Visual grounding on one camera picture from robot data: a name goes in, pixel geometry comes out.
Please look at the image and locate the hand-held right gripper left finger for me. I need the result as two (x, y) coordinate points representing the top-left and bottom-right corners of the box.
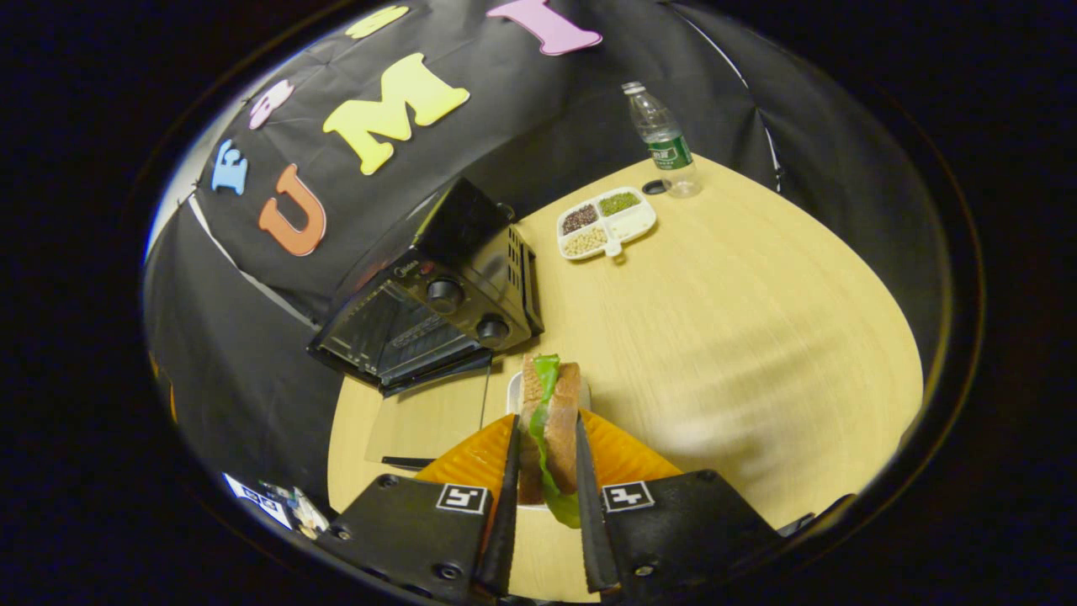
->
(316, 412), (523, 603)

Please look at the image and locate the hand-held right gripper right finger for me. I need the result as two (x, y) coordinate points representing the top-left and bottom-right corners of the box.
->
(575, 410), (783, 594)

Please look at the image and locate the lettuce sandwich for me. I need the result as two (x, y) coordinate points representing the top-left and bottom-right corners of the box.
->
(516, 353), (583, 529)

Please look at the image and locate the black electric oven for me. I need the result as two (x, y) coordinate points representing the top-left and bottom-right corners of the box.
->
(307, 177), (545, 470)

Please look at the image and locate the small white plastic tray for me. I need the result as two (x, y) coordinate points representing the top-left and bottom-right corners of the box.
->
(505, 370), (592, 514)

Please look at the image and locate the white divided dish with beans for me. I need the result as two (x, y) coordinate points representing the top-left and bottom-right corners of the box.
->
(556, 186), (658, 262)

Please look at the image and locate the clear water bottle green label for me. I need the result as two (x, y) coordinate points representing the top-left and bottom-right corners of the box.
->
(621, 81), (703, 199)

